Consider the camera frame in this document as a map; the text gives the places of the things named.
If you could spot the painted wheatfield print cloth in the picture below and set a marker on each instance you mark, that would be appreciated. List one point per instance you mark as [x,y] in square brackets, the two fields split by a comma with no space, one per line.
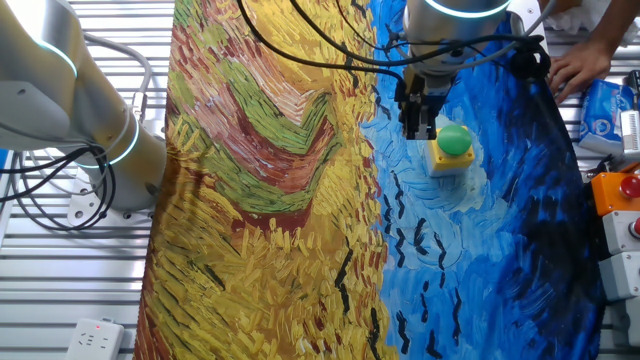
[275,225]

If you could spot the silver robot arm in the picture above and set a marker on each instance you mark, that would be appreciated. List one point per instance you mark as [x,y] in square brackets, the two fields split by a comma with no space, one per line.
[50,75]

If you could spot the white crumpled tissue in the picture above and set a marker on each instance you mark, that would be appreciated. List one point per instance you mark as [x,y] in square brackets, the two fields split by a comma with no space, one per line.
[565,22]

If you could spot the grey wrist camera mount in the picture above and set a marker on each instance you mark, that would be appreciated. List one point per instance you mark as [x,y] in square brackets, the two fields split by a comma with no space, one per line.
[532,20]

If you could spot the person's forearm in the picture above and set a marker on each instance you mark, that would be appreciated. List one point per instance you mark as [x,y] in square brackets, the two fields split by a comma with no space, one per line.
[620,20]

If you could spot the grey box green button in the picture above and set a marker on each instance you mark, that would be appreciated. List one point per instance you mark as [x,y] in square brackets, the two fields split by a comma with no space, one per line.
[620,275]

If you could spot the person's hand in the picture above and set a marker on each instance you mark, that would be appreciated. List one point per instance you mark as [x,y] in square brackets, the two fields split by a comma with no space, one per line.
[582,65]

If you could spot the green button yellow box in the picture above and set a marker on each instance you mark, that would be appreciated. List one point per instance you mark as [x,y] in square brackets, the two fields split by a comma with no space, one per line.
[452,145]

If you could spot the white power strip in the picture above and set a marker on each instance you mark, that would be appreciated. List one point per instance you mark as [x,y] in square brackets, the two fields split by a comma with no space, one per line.
[95,340]

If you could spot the grey box red mushroom button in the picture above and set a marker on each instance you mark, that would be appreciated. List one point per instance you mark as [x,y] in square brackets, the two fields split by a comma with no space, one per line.
[620,232]

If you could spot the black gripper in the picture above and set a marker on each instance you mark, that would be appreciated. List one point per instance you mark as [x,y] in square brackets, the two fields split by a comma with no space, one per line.
[425,85]

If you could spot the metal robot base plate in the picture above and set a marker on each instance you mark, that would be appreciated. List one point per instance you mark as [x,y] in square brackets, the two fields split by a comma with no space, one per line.
[80,212]

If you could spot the orange box red button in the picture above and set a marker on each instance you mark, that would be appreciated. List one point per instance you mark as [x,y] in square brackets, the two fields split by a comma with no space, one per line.
[610,192]

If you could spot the blue tissue pack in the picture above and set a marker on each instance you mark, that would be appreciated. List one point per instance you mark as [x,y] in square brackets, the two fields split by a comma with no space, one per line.
[600,117]

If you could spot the silver depth camera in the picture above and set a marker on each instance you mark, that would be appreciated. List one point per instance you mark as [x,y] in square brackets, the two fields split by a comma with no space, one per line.
[631,132]

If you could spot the brown object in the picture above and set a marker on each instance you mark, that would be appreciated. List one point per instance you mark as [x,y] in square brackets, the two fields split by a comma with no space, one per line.
[555,5]

